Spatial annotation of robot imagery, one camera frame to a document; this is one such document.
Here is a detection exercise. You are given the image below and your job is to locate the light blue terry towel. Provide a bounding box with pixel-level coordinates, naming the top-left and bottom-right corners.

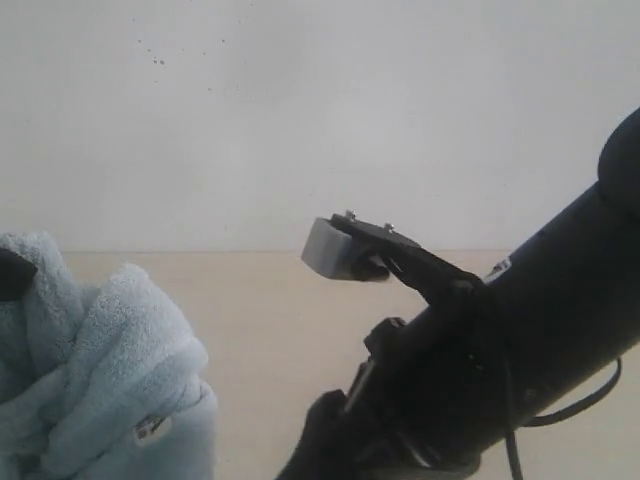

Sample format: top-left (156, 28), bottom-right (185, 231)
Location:
top-left (1, 233), bottom-right (217, 479)

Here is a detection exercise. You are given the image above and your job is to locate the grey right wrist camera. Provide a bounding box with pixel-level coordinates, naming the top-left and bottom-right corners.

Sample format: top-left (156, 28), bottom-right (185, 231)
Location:
top-left (301, 210), bottom-right (431, 285)

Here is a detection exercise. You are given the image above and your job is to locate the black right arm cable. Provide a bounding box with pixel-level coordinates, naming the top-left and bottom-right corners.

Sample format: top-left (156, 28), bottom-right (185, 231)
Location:
top-left (504, 357), bottom-right (624, 480)

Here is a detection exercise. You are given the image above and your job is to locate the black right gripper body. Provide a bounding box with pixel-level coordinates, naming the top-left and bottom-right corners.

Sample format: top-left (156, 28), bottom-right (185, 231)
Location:
top-left (344, 279), bottom-right (511, 480)

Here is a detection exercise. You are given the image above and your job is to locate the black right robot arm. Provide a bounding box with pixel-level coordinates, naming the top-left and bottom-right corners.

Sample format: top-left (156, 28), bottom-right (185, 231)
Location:
top-left (280, 113), bottom-right (639, 479)

